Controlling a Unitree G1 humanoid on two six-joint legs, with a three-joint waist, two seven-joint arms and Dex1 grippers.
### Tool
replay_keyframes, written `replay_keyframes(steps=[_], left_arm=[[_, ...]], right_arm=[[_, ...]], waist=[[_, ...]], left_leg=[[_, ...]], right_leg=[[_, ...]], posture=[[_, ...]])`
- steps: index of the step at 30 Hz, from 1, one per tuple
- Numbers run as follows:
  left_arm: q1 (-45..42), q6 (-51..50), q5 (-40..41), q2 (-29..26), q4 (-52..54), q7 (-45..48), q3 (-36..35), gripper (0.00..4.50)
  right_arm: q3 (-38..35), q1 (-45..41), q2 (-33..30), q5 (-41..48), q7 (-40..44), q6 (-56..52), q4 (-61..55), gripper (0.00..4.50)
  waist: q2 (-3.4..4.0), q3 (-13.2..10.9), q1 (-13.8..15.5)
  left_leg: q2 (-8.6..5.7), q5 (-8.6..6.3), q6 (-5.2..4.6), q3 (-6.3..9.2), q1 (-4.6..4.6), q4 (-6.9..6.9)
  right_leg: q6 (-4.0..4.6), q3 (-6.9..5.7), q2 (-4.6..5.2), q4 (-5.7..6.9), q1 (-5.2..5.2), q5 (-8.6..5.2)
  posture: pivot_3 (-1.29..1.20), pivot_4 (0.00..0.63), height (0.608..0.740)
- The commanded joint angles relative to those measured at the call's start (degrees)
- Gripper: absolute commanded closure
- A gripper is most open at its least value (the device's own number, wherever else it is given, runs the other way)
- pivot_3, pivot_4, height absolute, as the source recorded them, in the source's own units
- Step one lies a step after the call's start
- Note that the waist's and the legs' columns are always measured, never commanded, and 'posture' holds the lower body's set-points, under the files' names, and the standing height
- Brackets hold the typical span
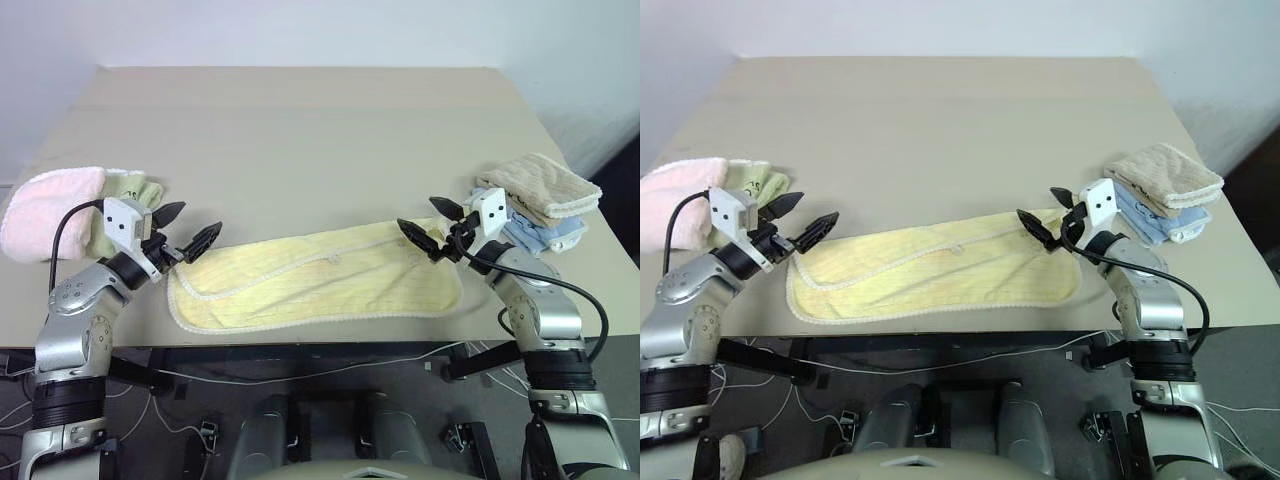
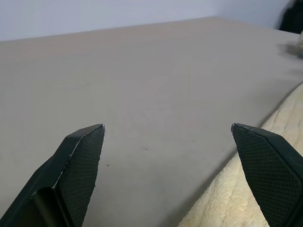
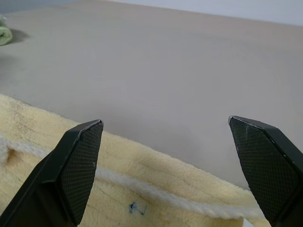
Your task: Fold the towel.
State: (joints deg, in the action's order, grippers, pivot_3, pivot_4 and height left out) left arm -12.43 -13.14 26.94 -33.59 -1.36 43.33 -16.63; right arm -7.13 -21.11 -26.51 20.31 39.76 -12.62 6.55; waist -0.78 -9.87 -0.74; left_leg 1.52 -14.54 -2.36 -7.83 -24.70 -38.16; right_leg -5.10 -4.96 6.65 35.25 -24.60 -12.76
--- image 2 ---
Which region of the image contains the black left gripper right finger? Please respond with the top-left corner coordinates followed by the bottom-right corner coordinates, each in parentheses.
top-left (231, 122), bottom-right (303, 227)

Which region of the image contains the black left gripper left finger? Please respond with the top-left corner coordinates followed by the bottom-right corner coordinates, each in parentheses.
top-left (0, 123), bottom-right (106, 227)

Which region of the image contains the cream fleece cloth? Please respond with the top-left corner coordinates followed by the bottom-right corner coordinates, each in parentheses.
top-left (179, 33), bottom-right (303, 227)

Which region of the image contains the black blurred object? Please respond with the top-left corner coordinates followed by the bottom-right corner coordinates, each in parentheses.
top-left (278, 0), bottom-right (303, 34)

